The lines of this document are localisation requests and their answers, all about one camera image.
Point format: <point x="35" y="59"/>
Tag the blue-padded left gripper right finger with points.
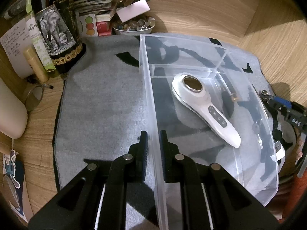
<point x="177" y="168"/>

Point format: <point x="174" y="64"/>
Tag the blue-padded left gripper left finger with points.
<point x="131" y="167"/>

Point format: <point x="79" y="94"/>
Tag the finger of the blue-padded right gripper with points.
<point x="284" y="102"/>

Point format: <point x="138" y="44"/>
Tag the clear plastic storage bin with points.
<point x="161" y="57"/>

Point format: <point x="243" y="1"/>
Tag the white handheld massager device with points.
<point x="192" y="93"/>

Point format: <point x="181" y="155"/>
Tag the silver metal clip tool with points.
<point x="261" y="103"/>

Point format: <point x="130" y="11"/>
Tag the white charger plug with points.
<point x="279" y="150"/>

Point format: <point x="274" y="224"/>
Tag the black lighter with orange tip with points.
<point x="228" y="86"/>

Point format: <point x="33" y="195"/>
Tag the grey mat with black letters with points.
<point x="103" y="111"/>

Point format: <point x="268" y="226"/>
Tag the round eyeglasses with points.
<point x="35" y="95"/>

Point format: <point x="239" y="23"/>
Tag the round mirror on card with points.
<point x="9" y="192"/>

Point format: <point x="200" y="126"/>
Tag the pink thermos cup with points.
<point x="13" y="114"/>

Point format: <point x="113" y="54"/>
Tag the yellow tube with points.
<point x="35" y="63"/>

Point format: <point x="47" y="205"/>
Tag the white bowl of stones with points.
<point x="134" y="27"/>

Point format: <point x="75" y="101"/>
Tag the green white spray bottle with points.
<point x="37" y="40"/>

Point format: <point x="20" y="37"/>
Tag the white card on bowl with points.
<point x="135" y="9"/>

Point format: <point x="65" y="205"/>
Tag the white handwritten paper note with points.
<point x="14" y="41"/>

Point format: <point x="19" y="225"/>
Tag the dark wine bottle elephant label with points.
<point x="57" y="22"/>

